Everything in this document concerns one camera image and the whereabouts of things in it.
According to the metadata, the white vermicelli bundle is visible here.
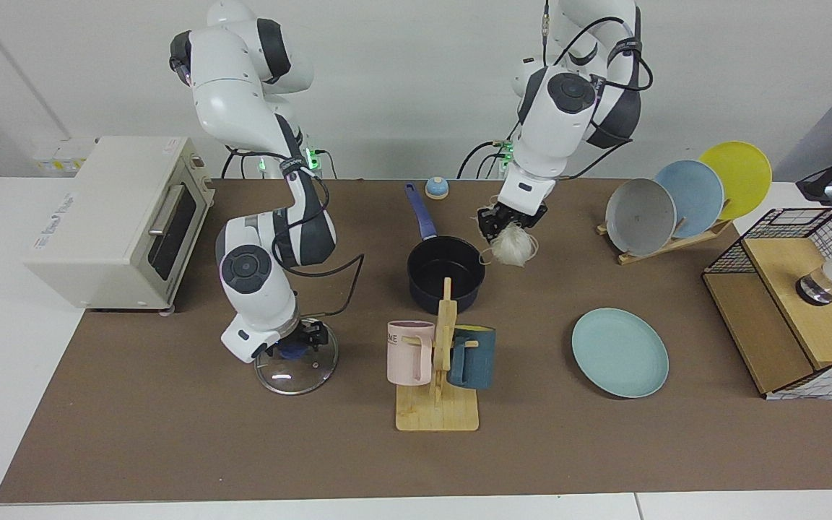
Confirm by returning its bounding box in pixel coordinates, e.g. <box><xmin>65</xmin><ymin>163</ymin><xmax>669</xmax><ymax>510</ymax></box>
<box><xmin>479</xmin><ymin>220</ymin><xmax>540</xmax><ymax>268</ymax></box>

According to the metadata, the glass lid with blue knob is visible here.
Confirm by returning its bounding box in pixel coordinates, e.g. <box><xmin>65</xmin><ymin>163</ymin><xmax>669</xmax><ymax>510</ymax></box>
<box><xmin>253</xmin><ymin>318</ymin><xmax>339</xmax><ymax>397</ymax></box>

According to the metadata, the grey plate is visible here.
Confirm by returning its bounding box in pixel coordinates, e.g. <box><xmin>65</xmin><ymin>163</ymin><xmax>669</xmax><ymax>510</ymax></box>
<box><xmin>604</xmin><ymin>178</ymin><xmax>677</xmax><ymax>258</ymax></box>

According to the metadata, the wooden plate rack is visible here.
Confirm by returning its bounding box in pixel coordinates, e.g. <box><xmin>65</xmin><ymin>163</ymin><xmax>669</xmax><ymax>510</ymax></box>
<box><xmin>596</xmin><ymin>217</ymin><xmax>735</xmax><ymax>265</ymax></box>

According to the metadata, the light teal plate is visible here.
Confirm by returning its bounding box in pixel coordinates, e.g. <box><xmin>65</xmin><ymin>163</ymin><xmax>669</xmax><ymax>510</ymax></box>
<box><xmin>571</xmin><ymin>308</ymin><xmax>670</xmax><ymax>399</ymax></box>

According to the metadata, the light blue plate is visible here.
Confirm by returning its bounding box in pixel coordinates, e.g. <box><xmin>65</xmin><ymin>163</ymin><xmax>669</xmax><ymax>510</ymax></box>
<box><xmin>653</xmin><ymin>160</ymin><xmax>726</xmax><ymax>240</ymax></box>

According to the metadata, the yellow plate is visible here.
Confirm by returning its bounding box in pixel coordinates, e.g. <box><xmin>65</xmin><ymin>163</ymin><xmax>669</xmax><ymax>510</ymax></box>
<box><xmin>698</xmin><ymin>141</ymin><xmax>773</xmax><ymax>222</ymax></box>

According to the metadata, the pink mug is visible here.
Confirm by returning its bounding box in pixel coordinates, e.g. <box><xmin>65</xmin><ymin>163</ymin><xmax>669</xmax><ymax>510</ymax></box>
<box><xmin>386</xmin><ymin>320</ymin><xmax>436</xmax><ymax>386</ymax></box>

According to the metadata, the wooden mug stand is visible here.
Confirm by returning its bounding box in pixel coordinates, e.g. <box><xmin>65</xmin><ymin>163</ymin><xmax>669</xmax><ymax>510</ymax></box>
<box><xmin>395</xmin><ymin>277</ymin><xmax>480</xmax><ymax>433</ymax></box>

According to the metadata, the dark teal mug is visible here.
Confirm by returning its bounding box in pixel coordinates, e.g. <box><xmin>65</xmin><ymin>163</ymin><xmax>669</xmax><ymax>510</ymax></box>
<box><xmin>447</xmin><ymin>325</ymin><xmax>497</xmax><ymax>391</ymax></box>

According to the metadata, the brown table cloth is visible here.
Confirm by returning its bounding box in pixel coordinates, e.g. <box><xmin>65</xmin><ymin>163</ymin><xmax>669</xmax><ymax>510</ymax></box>
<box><xmin>0</xmin><ymin>178</ymin><xmax>832</xmax><ymax>504</ymax></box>

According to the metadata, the pale toaster oven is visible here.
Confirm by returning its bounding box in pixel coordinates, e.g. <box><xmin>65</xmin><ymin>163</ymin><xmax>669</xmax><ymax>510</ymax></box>
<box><xmin>24</xmin><ymin>136</ymin><xmax>216</xmax><ymax>317</ymax></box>

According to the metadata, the white box with yellow labels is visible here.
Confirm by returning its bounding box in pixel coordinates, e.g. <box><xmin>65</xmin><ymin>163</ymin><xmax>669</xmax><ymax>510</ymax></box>
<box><xmin>32</xmin><ymin>137</ymin><xmax>99</xmax><ymax>174</ymax></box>

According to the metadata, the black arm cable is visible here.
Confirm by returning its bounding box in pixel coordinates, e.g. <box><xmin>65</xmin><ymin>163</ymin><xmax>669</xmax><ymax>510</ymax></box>
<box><xmin>225</xmin><ymin>144</ymin><xmax>366</xmax><ymax>322</ymax></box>

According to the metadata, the black base cable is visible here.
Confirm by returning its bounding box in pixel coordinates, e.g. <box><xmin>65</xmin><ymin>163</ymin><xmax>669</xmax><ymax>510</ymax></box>
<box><xmin>220</xmin><ymin>147</ymin><xmax>265</xmax><ymax>180</ymax></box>
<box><xmin>457</xmin><ymin>141</ymin><xmax>525</xmax><ymax>180</ymax></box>

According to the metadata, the dark pot with blue handle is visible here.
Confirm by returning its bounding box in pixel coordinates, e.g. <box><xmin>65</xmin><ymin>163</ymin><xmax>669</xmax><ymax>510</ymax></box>
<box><xmin>404</xmin><ymin>182</ymin><xmax>487</xmax><ymax>316</ymax></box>

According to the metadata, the wire basket with wooden floor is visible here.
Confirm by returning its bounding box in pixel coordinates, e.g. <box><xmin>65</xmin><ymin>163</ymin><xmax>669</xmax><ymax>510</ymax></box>
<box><xmin>702</xmin><ymin>207</ymin><xmax>832</xmax><ymax>400</ymax></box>

